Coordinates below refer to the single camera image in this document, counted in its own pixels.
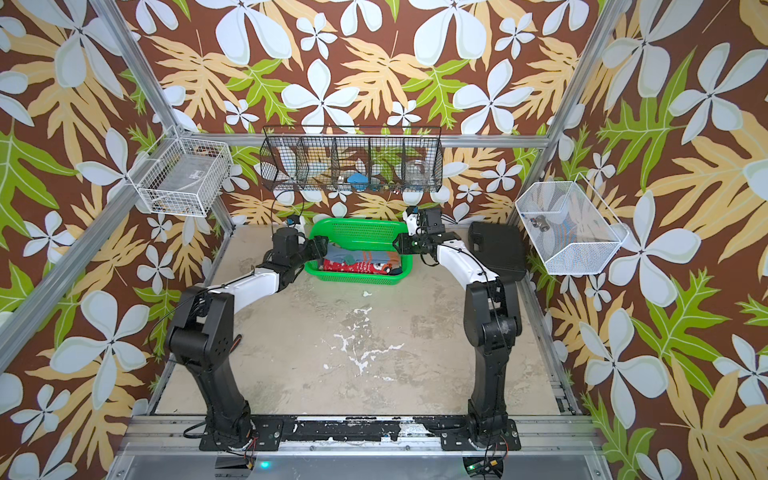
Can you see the white wire basket left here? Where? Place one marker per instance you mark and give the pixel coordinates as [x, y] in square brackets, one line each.
[182, 175]

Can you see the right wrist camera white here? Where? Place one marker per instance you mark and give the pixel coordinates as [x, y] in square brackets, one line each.
[411, 218]

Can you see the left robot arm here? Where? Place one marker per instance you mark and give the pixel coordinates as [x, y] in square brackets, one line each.
[201, 336]

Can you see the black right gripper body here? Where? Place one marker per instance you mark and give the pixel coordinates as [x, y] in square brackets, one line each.
[422, 241]

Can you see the red christmas sock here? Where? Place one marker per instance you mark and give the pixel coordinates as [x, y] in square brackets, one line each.
[362, 268]

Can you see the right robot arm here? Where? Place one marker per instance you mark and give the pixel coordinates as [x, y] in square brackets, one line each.
[492, 323]

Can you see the green plastic basket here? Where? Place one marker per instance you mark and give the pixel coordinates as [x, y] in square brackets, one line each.
[355, 234]

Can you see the black wire shelf basket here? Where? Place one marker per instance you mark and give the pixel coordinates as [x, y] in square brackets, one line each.
[353, 158]

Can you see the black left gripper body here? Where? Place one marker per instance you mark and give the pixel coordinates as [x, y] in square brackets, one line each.
[297, 263]

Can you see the white mesh basket right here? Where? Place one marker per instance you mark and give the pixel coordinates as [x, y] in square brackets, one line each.
[571, 227]

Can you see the black plastic tool case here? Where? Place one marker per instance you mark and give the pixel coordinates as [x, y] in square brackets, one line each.
[499, 247]

